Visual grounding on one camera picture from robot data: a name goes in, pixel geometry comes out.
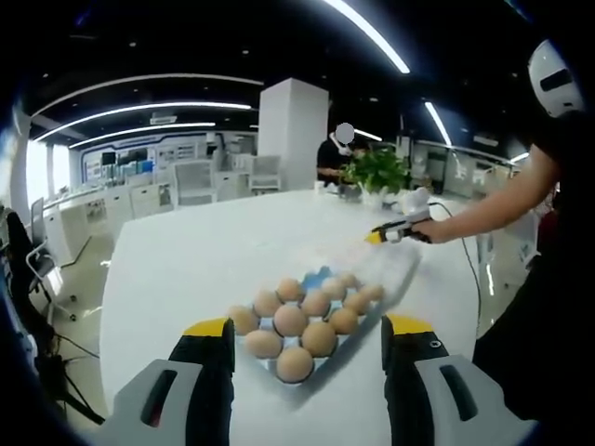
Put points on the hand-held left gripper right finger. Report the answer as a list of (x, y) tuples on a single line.
[(406, 395)]

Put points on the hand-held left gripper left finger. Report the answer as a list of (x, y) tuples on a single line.
[(211, 399)]

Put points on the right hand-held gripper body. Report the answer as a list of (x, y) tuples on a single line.
[(416, 204)]

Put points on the single brown egg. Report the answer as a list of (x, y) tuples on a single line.
[(372, 293), (344, 320), (262, 343), (348, 280), (290, 289), (290, 318), (334, 289), (244, 319), (356, 303), (267, 302), (320, 337), (295, 364), (316, 303)]

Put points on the blue egg tray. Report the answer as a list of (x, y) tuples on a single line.
[(321, 276)]

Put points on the white egg tray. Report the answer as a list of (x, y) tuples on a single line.
[(395, 274)]

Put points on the person's right hand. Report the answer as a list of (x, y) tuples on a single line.
[(439, 231)]

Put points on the potted green plant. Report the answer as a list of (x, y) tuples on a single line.
[(381, 169)]

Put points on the small dark object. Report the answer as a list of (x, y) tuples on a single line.
[(348, 191)]

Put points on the white cup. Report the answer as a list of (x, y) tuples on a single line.
[(319, 187)]

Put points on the short ceiling light strip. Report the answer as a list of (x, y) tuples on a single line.
[(437, 121)]

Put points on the ceiling air conditioner unit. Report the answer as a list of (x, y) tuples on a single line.
[(485, 139), (163, 119)]

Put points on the white mesh chair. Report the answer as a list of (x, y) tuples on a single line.
[(266, 173), (195, 183)]

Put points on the white square pillar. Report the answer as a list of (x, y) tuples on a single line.
[(293, 135)]

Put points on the white table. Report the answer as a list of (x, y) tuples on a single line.
[(186, 260)]

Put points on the black tripod stand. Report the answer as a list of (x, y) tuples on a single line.
[(60, 371)]

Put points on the operator in black clothing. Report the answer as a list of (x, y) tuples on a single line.
[(558, 279)]

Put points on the white chest-worn device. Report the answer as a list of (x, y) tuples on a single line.
[(553, 100)]

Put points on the long ceiling light strip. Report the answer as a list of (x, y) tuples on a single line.
[(372, 35)]

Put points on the white office chair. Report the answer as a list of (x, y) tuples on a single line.
[(44, 269)]

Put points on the white cabinet row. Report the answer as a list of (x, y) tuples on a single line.
[(79, 218)]

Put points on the blue framed display wall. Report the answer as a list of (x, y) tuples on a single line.
[(139, 155)]

